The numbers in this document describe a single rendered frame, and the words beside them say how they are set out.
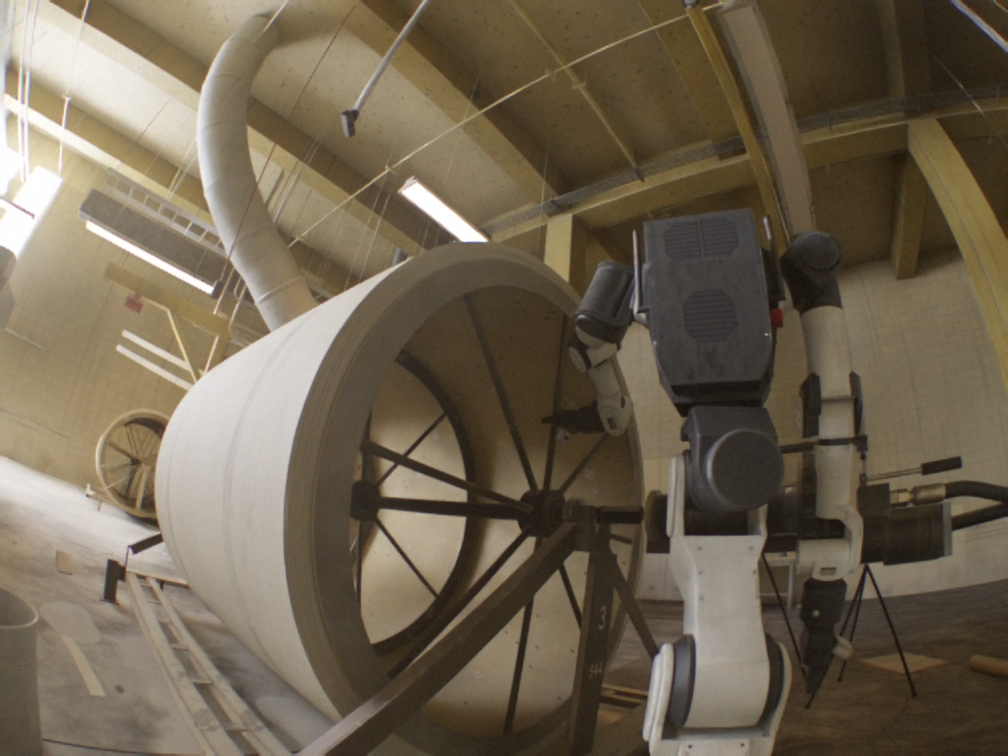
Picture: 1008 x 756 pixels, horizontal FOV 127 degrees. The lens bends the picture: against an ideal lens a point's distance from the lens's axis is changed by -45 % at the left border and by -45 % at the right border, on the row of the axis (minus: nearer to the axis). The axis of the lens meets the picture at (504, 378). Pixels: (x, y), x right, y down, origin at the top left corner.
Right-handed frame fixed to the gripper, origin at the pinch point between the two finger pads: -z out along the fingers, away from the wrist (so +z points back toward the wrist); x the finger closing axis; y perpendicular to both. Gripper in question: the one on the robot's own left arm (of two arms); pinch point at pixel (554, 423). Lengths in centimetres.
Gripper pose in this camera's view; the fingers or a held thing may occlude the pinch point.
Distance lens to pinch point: 149.5
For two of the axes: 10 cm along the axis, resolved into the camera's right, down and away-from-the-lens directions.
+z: 7.8, -1.4, -6.0
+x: -6.0, -4.2, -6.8
